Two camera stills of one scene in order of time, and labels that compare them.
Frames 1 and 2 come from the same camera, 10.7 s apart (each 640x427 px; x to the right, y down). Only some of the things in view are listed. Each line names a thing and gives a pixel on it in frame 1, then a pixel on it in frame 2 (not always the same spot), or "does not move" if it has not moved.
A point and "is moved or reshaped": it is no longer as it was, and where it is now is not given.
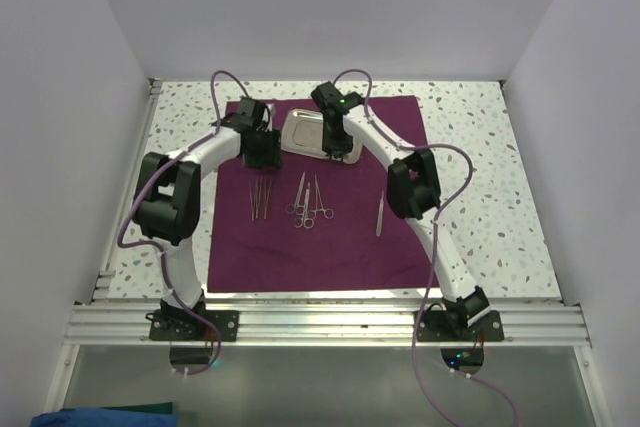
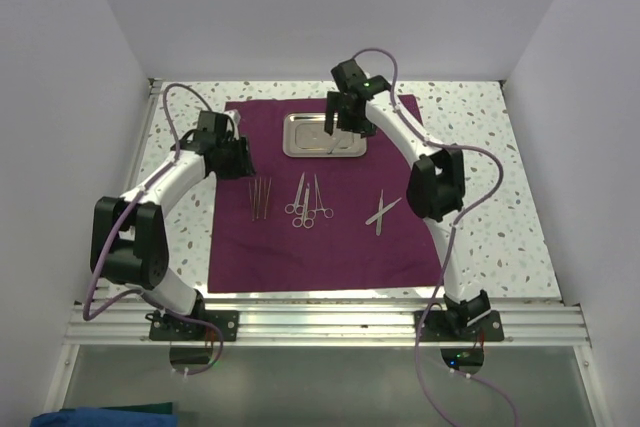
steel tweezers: x=251 y=198 does not move
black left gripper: x=271 y=157 → x=243 y=165
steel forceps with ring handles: x=328 y=213 does not move
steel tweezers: x=257 y=192 does not move
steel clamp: x=296 y=208 does not move
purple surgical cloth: x=399 y=118 is moved or reshaped
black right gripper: x=330 y=146 → x=336 y=103
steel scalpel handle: x=380 y=216 does not move
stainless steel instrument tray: x=302 y=134 does not move
